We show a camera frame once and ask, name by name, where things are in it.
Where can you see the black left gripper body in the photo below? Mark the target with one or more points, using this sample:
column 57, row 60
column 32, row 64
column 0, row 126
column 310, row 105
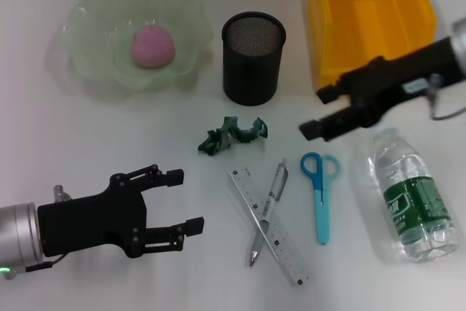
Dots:
column 91, row 220

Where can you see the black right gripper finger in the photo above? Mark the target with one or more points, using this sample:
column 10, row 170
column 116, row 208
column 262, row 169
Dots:
column 333, row 90
column 327, row 125

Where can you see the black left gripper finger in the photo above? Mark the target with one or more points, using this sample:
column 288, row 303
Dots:
column 194, row 225
column 174, row 177

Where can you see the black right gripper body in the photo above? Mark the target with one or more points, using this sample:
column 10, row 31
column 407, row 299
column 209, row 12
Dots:
column 400, row 74

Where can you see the green plastic wrapper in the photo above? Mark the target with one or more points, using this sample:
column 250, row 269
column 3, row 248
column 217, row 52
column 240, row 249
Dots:
column 218, row 140

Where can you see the clear green-label water bottle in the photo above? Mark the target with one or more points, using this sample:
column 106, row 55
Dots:
column 411, row 198

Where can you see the pink peach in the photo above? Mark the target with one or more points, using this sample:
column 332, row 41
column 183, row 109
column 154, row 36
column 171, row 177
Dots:
column 153, row 47

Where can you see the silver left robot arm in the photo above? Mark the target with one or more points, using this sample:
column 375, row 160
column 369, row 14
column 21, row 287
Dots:
column 18, row 234

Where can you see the grey retractable pen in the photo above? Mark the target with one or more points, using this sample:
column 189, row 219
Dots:
column 276, row 187

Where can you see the black mesh pen holder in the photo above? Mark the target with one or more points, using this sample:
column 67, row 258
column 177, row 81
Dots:
column 251, row 70

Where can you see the transparent plastic ruler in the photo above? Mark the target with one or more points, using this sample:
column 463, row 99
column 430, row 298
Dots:
column 287, row 252

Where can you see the green glass fruit plate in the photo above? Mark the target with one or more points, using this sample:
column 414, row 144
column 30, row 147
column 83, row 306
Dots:
column 94, row 34

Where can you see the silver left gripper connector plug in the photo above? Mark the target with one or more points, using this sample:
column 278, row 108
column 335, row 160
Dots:
column 60, row 192

